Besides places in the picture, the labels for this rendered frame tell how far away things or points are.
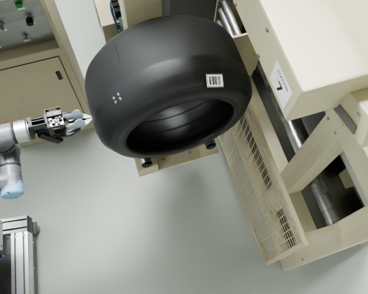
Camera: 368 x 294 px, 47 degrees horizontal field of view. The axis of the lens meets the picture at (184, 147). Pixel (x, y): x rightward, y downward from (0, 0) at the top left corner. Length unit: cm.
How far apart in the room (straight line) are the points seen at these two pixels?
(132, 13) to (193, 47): 28
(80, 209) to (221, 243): 88
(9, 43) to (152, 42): 92
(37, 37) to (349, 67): 146
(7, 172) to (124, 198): 123
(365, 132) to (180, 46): 61
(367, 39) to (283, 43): 18
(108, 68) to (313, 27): 66
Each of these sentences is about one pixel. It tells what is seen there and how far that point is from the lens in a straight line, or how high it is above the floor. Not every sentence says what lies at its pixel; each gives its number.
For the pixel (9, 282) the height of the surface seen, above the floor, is 21.
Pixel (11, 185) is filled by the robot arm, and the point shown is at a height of 118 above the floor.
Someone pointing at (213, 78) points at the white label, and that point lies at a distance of 130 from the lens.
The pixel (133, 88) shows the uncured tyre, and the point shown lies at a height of 143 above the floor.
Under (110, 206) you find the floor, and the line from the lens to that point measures 264.
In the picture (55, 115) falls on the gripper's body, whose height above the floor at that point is 127.
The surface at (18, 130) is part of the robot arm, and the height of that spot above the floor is 127.
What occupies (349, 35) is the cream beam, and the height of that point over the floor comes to 178.
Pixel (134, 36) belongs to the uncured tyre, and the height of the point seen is 146.
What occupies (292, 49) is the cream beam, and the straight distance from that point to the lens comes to 95.
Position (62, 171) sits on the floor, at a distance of 276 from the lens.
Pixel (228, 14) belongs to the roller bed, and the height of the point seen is 119.
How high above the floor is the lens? 254
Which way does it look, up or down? 68 degrees down
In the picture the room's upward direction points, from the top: 4 degrees clockwise
